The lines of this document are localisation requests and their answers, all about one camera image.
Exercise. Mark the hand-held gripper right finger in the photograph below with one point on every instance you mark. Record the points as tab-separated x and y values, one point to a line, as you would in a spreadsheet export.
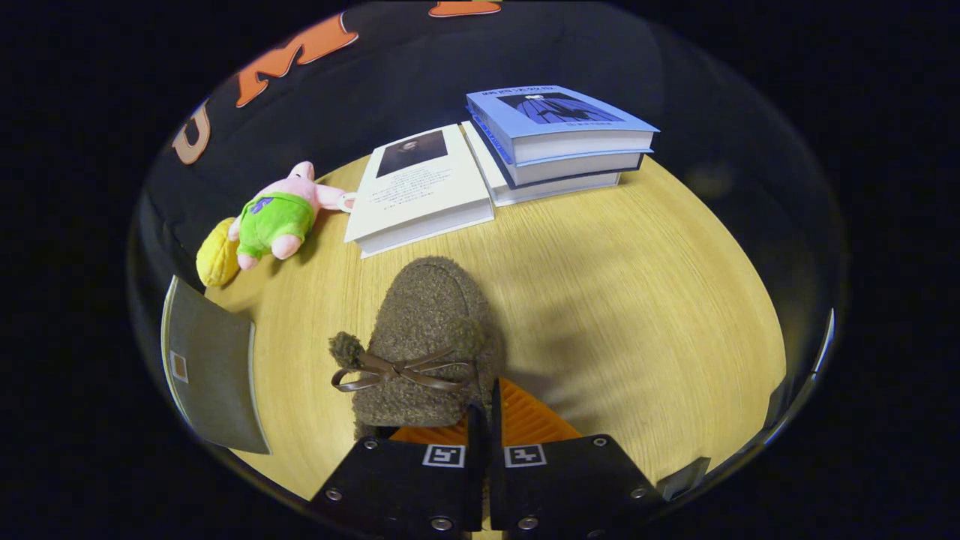
496	487

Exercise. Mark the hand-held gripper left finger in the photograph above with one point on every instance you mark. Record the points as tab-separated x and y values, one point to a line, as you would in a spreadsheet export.
477	480

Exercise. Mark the brown fuzzy shoe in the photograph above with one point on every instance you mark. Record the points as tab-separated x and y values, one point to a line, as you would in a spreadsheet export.
427	315

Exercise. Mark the beige fabric storage box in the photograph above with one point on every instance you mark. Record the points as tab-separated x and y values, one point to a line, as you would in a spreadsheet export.
214	375

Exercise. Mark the dark grey object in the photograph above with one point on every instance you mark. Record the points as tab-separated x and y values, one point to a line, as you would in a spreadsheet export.
682	478

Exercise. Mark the white book with portrait cover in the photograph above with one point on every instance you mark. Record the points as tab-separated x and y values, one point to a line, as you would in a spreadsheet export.
420	191

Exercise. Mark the plain white cover book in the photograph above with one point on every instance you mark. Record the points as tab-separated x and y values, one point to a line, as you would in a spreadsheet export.
555	191

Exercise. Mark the dark blue cover book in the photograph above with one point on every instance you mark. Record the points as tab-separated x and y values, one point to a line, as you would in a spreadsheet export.
577	169

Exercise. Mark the pink plush toy green shorts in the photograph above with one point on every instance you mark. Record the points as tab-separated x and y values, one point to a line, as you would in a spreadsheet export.
274	221

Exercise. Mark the yellow bumpy plush toy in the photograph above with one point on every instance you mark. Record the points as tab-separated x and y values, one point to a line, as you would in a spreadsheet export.
216	259

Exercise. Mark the light blue cover book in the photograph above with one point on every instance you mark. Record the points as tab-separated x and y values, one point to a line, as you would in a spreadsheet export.
510	124

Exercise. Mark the black backdrop cloth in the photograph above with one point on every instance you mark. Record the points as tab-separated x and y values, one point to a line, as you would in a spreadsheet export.
420	67

